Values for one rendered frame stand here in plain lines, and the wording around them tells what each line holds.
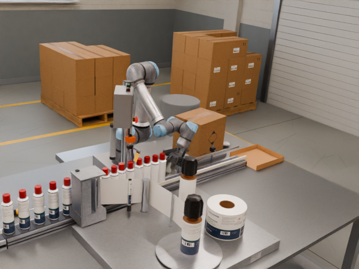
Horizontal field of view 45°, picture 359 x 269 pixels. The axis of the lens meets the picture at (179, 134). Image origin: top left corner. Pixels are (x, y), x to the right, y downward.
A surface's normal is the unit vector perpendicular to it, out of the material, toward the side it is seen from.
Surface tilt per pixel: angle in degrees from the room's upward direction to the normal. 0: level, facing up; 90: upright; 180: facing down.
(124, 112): 90
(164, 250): 0
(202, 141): 90
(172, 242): 0
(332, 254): 0
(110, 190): 90
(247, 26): 90
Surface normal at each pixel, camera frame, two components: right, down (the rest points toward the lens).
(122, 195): 0.18, 0.38
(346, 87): -0.78, 0.18
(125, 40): 0.62, 0.33
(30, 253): 0.07, -0.92
